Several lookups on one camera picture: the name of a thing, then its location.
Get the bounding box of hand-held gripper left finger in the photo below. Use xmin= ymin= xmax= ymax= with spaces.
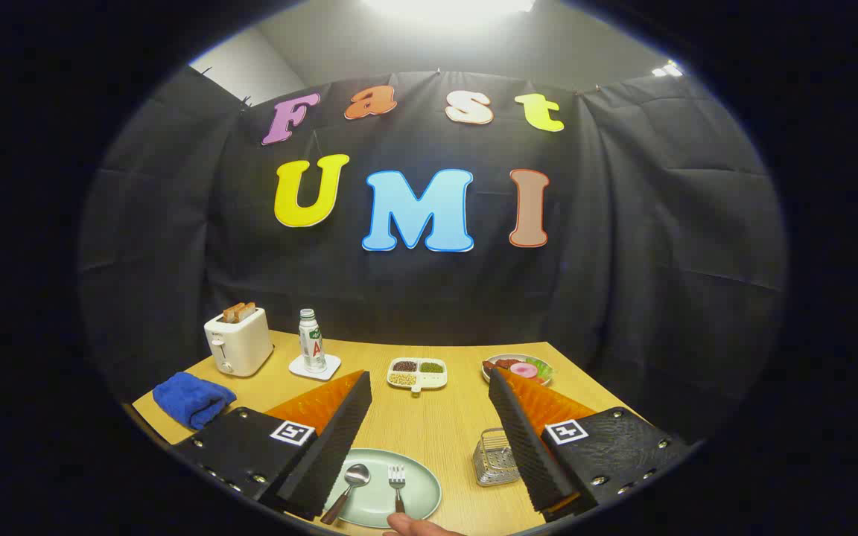
xmin=174 ymin=370 xmax=372 ymax=520

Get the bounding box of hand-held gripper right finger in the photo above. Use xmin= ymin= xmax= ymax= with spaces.
xmin=489 ymin=367 xmax=694 ymax=522

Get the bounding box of wooden handled metal spoon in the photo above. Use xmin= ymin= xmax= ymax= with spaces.
xmin=320 ymin=463 xmax=372 ymax=526

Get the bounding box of wooden handled metal fork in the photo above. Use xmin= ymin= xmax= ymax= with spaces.
xmin=388 ymin=465 xmax=407 ymax=516

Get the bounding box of white square coaster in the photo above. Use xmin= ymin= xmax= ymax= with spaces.
xmin=288 ymin=354 xmax=342 ymax=382

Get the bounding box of white food plate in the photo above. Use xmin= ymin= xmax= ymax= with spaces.
xmin=482 ymin=354 xmax=554 ymax=388

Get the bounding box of pale green plate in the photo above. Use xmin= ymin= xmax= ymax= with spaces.
xmin=322 ymin=448 xmax=442 ymax=529

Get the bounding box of clear plastic water bottle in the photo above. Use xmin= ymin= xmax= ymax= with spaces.
xmin=299 ymin=309 xmax=327 ymax=372

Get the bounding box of white divided dish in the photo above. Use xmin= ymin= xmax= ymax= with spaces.
xmin=387 ymin=357 xmax=448 ymax=394

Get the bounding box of white toaster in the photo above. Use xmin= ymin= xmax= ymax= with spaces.
xmin=204 ymin=307 xmax=275 ymax=377

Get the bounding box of blue folded towel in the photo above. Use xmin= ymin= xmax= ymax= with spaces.
xmin=153 ymin=372 xmax=237 ymax=430

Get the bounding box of black backdrop cloth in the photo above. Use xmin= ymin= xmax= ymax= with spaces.
xmin=79 ymin=66 xmax=787 ymax=447

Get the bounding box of metal wire basket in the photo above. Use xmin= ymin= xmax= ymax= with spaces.
xmin=472 ymin=428 xmax=523 ymax=488

